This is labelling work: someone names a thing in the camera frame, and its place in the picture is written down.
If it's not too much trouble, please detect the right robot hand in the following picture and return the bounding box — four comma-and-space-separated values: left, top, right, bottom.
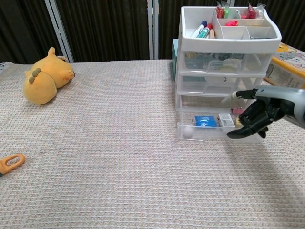
221, 87, 305, 139

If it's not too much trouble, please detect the small white labelled box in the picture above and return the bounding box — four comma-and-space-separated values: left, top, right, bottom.
218, 113, 233, 127

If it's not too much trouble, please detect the clear plastic drawer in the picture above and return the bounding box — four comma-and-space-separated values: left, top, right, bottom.
176, 104, 265, 143
183, 52, 274, 72
181, 71, 266, 95

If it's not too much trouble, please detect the white plastic drawer organizer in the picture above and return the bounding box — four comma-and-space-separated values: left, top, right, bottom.
175, 6, 282, 125

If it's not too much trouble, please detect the yellow cat print tissue pack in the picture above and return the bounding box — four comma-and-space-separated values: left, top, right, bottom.
263, 42, 305, 90

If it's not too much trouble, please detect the blue foil packet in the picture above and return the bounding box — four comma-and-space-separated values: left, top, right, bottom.
194, 115, 219, 127

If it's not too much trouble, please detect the red candy packet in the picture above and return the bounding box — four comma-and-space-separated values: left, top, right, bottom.
240, 2, 266, 19

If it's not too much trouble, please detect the red cap teal marker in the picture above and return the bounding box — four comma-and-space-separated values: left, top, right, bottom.
196, 23, 213, 39

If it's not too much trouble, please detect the green and red packet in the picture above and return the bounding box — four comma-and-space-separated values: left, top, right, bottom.
215, 1, 231, 19

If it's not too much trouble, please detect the pale teal box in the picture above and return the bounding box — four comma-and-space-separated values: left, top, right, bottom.
171, 39, 179, 78

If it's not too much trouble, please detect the beige woven tablecloth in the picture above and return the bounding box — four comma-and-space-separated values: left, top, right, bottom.
0, 59, 305, 229

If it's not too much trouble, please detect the yellow plush toy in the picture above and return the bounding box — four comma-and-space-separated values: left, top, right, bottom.
23, 47, 76, 105

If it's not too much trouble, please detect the gray partition frame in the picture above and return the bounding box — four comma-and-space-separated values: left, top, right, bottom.
147, 0, 160, 60
44, 0, 74, 63

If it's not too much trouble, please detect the orange handle tool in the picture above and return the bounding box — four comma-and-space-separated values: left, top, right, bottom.
0, 153, 26, 177

